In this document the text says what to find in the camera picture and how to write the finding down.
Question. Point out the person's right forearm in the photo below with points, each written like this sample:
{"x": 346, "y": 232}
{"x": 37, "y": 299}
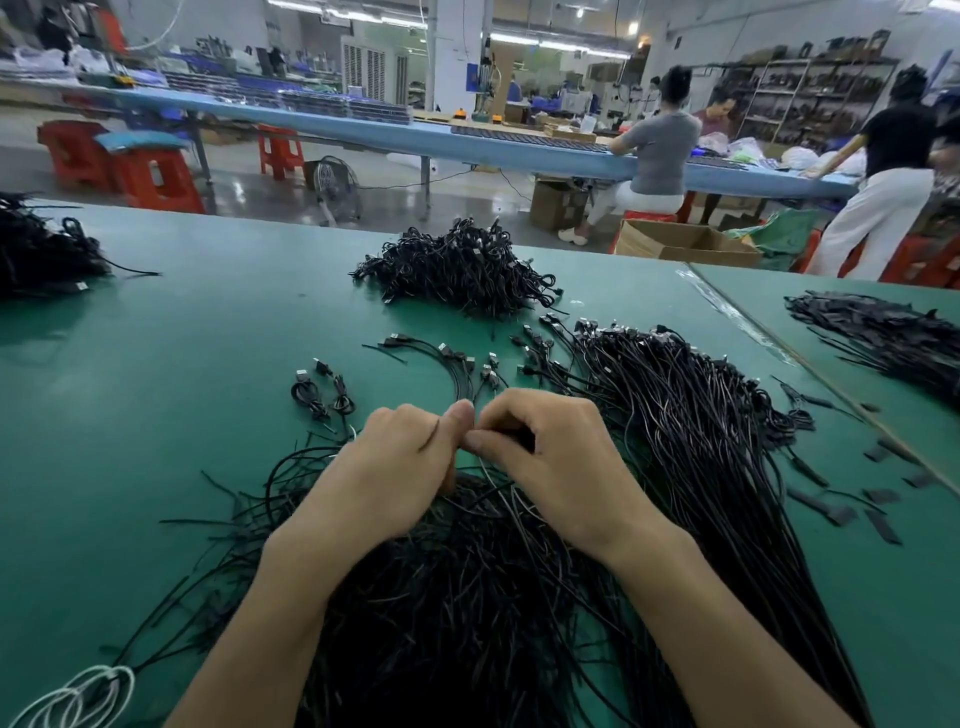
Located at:
{"x": 735, "y": 645}

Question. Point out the scattered dark tie pieces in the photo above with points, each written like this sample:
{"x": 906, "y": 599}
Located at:
{"x": 885, "y": 525}

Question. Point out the person's left hand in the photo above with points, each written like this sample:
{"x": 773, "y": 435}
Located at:
{"x": 383, "y": 473}

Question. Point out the red plastic stool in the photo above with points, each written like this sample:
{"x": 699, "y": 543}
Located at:
{"x": 281, "y": 153}
{"x": 71, "y": 153}
{"x": 923, "y": 263}

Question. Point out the pile of white bags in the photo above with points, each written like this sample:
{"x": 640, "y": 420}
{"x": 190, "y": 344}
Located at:
{"x": 795, "y": 158}

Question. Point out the white pillar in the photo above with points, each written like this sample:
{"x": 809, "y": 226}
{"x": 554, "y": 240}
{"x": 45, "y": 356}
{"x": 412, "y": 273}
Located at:
{"x": 458, "y": 60}

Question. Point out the red stool with blue seat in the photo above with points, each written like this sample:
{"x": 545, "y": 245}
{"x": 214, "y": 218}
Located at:
{"x": 155, "y": 180}

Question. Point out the open cardboard box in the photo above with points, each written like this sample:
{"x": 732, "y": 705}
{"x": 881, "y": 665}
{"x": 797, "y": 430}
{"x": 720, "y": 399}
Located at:
{"x": 683, "y": 243}

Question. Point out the long blue workbench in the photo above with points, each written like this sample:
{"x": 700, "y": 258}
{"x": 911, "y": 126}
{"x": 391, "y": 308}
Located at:
{"x": 450, "y": 143}

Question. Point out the green bag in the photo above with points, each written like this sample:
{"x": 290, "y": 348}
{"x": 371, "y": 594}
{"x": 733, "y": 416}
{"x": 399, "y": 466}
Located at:
{"x": 783, "y": 237}

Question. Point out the small cardboard box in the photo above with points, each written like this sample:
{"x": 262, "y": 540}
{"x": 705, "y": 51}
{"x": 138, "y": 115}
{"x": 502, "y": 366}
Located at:
{"x": 557, "y": 204}

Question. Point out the person's right hand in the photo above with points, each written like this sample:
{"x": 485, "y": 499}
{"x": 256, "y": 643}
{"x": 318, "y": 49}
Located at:
{"x": 578, "y": 473}

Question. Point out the grey floor fan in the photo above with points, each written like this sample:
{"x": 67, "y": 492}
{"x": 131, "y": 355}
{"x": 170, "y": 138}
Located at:
{"x": 336, "y": 192}

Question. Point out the metal storage shelf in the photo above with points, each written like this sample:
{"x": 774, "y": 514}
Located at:
{"x": 810, "y": 98}

